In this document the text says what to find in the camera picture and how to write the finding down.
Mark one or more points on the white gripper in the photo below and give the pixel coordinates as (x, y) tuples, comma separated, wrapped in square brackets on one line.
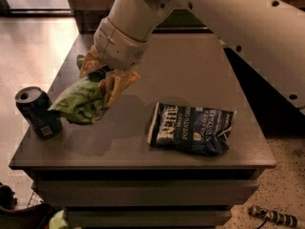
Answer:
[(116, 49)]

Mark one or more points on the dark chair with basket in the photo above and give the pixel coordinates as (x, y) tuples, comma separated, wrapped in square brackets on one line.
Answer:
[(35, 217)]

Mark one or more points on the green rice chip bag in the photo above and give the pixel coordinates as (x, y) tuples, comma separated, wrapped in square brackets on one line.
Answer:
[(82, 102)]

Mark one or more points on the black white striped tool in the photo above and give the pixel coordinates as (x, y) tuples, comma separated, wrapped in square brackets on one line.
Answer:
[(273, 216)]

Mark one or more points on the dark blue pepsi can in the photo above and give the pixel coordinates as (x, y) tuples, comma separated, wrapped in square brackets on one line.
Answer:
[(33, 104)]

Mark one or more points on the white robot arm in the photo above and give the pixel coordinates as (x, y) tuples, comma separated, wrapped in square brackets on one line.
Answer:
[(268, 34)]

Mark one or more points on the green item in basket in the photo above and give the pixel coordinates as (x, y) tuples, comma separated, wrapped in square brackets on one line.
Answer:
[(58, 221)]

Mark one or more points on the grey drawer cabinet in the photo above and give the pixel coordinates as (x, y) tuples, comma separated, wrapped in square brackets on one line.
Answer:
[(107, 175)]

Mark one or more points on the blue kettle chips bag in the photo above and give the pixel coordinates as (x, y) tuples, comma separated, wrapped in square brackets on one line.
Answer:
[(192, 130)]

